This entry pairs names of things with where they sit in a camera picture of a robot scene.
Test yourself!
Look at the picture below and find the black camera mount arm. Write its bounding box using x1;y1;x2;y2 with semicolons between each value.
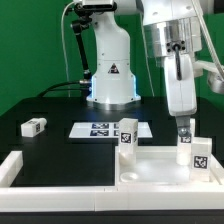
71;3;117;79

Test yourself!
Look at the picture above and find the grey cable right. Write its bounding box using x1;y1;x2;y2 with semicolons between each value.
139;0;224;98

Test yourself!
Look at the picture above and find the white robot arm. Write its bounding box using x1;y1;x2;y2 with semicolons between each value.
81;0;224;137

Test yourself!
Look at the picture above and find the camera on mount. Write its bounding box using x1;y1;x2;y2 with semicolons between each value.
82;0;116;10

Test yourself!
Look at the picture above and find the white U-shaped obstacle fence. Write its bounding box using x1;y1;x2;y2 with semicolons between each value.
0;151;224;212

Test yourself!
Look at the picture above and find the grey cable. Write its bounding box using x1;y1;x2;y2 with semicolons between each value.
60;0;81;98
139;0;224;98

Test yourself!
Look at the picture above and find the white square tabletop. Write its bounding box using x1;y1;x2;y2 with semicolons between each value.
115;146;224;186

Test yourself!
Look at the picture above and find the grey cable left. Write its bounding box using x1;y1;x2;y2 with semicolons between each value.
60;0;81;98

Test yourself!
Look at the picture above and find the black cable at base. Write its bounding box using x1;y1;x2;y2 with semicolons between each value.
36;79;93;98

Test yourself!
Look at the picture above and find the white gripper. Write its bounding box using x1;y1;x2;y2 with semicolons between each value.
164;54;197;137

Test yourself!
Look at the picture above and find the white marker tag sheet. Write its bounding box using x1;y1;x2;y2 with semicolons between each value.
69;122;152;139

